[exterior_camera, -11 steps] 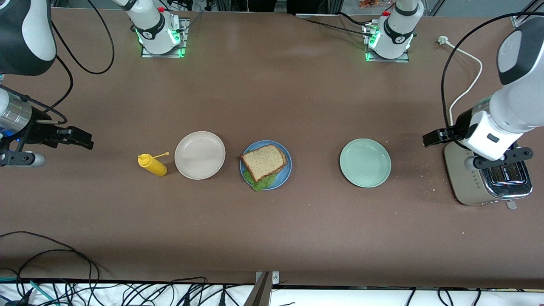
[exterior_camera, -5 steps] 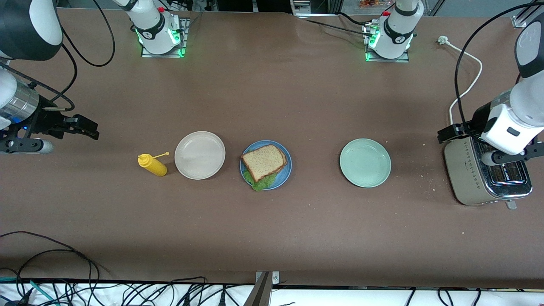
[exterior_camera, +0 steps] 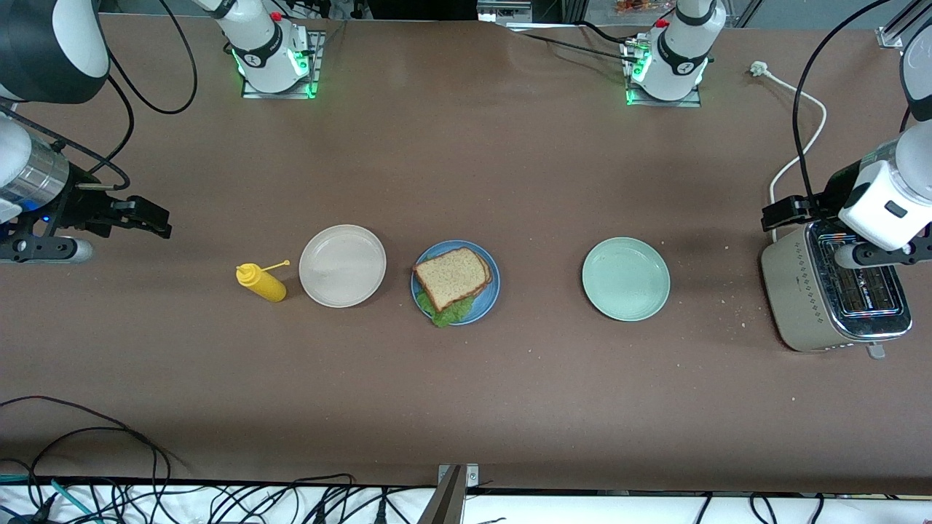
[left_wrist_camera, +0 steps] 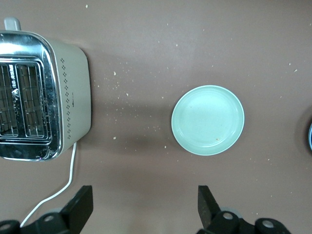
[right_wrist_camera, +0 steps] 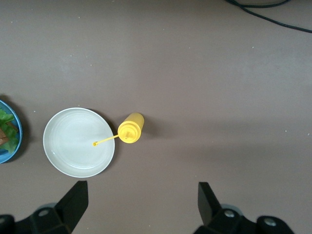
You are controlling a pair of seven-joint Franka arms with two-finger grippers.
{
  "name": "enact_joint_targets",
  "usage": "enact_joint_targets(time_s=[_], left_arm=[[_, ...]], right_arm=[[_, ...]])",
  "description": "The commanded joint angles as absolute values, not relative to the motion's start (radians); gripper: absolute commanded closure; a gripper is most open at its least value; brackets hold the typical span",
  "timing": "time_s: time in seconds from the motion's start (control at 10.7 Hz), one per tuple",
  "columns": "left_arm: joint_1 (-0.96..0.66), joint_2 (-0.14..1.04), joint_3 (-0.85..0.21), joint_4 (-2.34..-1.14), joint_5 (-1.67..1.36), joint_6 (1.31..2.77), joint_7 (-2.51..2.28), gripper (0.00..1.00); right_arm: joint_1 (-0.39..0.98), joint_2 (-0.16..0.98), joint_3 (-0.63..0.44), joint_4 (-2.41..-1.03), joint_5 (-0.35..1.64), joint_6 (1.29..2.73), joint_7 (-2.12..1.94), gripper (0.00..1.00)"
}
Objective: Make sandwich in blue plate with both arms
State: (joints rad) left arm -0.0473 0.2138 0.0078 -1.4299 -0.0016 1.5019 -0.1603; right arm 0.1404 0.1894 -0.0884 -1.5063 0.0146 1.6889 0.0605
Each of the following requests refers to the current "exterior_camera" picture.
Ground yellow mustard squeeze bottle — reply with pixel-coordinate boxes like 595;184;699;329
235;259;291;303

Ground green lettuce leaf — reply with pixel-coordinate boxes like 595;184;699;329
416;290;475;329

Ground mint green round plate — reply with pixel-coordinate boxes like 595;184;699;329
581;237;671;322

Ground beige round plate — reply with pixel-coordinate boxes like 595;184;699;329
299;224;387;309

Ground blue round plate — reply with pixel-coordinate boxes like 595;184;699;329
411;239;502;326

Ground beige chrome toaster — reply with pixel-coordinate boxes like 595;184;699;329
760;215;914;360

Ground white toaster power cord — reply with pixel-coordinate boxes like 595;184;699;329
750;61;829;243

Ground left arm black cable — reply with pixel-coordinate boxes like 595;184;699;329
794;0;932;219

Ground aluminium frame corner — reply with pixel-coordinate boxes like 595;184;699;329
877;0;932;50

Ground long black cable loop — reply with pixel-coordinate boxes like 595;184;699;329
0;395;175;485

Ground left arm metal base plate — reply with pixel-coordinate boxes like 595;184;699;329
620;36;703;108

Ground short black cable loop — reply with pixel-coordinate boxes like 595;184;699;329
28;427;172;510

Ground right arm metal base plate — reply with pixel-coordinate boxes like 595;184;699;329
241;29;326;100

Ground teal cable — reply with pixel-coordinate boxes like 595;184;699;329
0;475;99;524

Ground black base cable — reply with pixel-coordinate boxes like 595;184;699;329
506;20;645;65

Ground aluminium profile post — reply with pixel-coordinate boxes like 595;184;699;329
417;463;481;524

